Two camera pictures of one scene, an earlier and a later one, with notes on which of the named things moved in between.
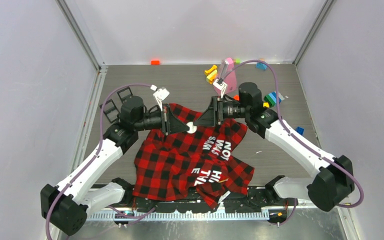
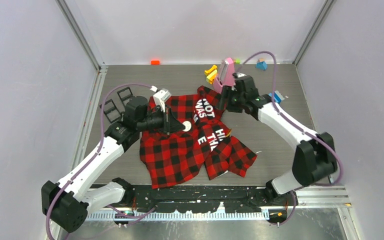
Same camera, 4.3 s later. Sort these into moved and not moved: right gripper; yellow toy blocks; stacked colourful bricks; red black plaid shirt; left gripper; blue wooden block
Moved: right gripper; red black plaid shirt
Not moved: stacked colourful bricks; yellow toy blocks; blue wooden block; left gripper
